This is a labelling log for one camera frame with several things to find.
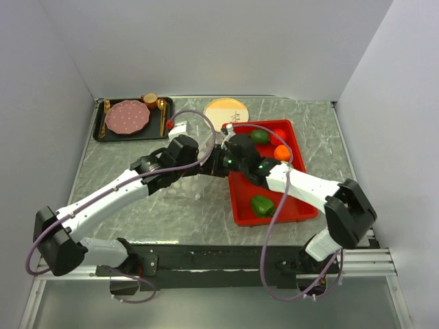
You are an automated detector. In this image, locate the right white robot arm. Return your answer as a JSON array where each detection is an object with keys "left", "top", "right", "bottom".
[{"left": 200, "top": 134, "right": 377, "bottom": 273}]

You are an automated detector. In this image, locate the red plastic bin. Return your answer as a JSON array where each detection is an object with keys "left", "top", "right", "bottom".
[{"left": 228, "top": 119, "right": 318, "bottom": 226}]

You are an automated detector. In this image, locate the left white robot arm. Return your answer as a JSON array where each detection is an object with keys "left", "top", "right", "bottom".
[{"left": 32, "top": 135, "right": 200, "bottom": 276}]

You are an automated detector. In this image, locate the gold spoon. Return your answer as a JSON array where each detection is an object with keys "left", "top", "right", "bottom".
[{"left": 157, "top": 99, "right": 167, "bottom": 137}]

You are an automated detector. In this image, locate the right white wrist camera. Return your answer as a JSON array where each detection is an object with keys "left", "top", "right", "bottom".
[{"left": 220, "top": 123, "right": 235, "bottom": 145}]

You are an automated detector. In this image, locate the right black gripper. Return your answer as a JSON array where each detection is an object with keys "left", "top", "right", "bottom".
[{"left": 202, "top": 144, "right": 248, "bottom": 178}]

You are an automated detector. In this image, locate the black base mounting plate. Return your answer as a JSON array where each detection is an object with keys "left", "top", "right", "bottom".
[{"left": 51, "top": 239, "right": 330, "bottom": 297}]

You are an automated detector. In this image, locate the beige round plate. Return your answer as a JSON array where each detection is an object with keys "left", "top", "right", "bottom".
[{"left": 203, "top": 98, "right": 250, "bottom": 132}]

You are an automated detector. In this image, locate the gold fork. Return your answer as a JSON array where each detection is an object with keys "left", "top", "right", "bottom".
[{"left": 98, "top": 99, "right": 110, "bottom": 139}]

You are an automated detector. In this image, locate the clear zip top bag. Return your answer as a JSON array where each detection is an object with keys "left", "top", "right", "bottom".
[{"left": 164, "top": 132, "right": 220, "bottom": 199}]

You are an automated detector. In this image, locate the aluminium rail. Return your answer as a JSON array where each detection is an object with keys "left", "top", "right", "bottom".
[{"left": 34, "top": 249, "right": 397, "bottom": 280}]

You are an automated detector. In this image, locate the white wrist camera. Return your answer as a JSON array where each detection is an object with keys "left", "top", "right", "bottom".
[
  {"left": 220, "top": 123, "right": 235, "bottom": 145},
  {"left": 168, "top": 121, "right": 190, "bottom": 140}
]

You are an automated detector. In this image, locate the pink dotted plate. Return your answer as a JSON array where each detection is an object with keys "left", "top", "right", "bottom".
[{"left": 105, "top": 100, "right": 151, "bottom": 135}]

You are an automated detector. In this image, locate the orange fruit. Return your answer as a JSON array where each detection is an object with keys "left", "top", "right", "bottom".
[{"left": 274, "top": 145, "right": 292, "bottom": 162}]

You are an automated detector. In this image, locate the green lime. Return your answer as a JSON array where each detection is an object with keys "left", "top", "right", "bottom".
[{"left": 249, "top": 129, "right": 270, "bottom": 145}]

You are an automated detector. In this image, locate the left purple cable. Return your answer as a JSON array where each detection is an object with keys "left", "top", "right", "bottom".
[{"left": 25, "top": 110, "right": 217, "bottom": 306}]

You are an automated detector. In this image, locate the green bell pepper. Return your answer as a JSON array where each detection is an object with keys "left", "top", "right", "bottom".
[{"left": 250, "top": 195, "right": 276, "bottom": 218}]

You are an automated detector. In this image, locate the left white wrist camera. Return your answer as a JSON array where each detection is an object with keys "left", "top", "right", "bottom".
[{"left": 168, "top": 121, "right": 190, "bottom": 140}]

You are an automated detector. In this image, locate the orange cup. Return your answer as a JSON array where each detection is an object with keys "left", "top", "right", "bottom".
[{"left": 141, "top": 93, "right": 158, "bottom": 109}]

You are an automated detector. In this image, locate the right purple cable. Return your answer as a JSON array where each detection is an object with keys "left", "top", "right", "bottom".
[{"left": 226, "top": 123, "right": 344, "bottom": 303}]

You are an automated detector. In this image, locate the red tomato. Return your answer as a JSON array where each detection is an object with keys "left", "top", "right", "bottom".
[{"left": 270, "top": 128, "right": 286, "bottom": 146}]

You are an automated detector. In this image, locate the purple cable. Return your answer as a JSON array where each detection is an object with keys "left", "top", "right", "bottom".
[
  {"left": 226, "top": 123, "right": 344, "bottom": 303},
  {"left": 25, "top": 110, "right": 217, "bottom": 306}
]

